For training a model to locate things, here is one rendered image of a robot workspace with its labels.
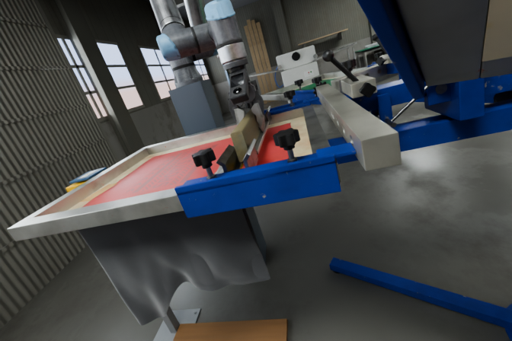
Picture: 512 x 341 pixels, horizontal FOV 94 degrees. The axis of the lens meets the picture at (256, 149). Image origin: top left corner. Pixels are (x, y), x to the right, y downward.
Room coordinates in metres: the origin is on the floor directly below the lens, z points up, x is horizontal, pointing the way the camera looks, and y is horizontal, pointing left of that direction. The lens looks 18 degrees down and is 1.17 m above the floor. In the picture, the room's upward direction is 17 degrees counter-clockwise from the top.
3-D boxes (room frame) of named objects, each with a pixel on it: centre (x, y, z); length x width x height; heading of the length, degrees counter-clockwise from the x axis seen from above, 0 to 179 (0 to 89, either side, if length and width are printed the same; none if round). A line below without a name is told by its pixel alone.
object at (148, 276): (0.56, 0.29, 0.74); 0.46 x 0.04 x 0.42; 76
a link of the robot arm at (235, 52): (0.71, -0.01, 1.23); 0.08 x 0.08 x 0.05
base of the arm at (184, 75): (1.36, 0.24, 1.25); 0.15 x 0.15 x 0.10
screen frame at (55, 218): (0.74, 0.19, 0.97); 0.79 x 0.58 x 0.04; 76
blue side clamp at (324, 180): (0.42, 0.02, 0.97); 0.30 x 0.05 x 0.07; 76
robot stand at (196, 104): (1.36, 0.24, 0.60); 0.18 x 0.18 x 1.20; 80
